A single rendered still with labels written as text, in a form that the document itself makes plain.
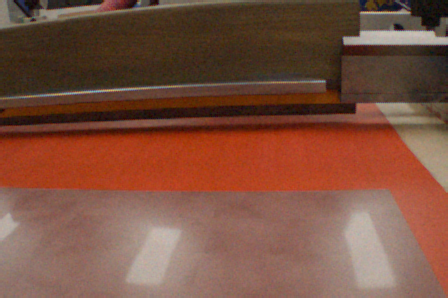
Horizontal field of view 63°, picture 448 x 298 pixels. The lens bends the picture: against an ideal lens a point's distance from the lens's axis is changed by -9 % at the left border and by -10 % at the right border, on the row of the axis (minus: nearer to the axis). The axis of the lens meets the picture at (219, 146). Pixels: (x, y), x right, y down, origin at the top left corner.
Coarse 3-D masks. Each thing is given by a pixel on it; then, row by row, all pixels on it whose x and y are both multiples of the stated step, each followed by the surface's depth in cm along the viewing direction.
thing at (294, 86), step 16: (240, 80) 32; (256, 80) 32; (272, 80) 31; (288, 80) 31; (304, 80) 31; (320, 80) 30; (0, 96) 35; (16, 96) 34; (32, 96) 34; (48, 96) 33; (64, 96) 33; (80, 96) 33; (96, 96) 33; (112, 96) 33; (128, 96) 32; (144, 96) 32; (160, 96) 32; (176, 96) 32; (192, 96) 32
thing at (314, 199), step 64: (192, 128) 34; (256, 128) 33; (320, 128) 32; (384, 128) 31; (128, 192) 23; (192, 192) 23; (256, 192) 22; (320, 192) 21; (384, 192) 21; (64, 256) 17; (128, 256) 17; (192, 256) 17; (256, 256) 16; (320, 256) 16; (384, 256) 16
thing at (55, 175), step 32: (0, 128) 39; (32, 128) 38; (64, 128) 37; (96, 128) 36; (128, 128) 36; (0, 160) 30; (32, 160) 29; (64, 160) 29; (96, 160) 28; (0, 192) 24; (32, 192) 24; (64, 192) 23; (0, 224) 20; (32, 224) 20; (64, 224) 20; (0, 256) 17; (32, 256) 17; (0, 288) 15
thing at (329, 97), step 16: (208, 96) 34; (224, 96) 34; (240, 96) 34; (256, 96) 34; (272, 96) 33; (288, 96) 33; (304, 96) 33; (320, 96) 33; (336, 96) 33; (16, 112) 37; (32, 112) 37; (48, 112) 36; (64, 112) 36; (80, 112) 36
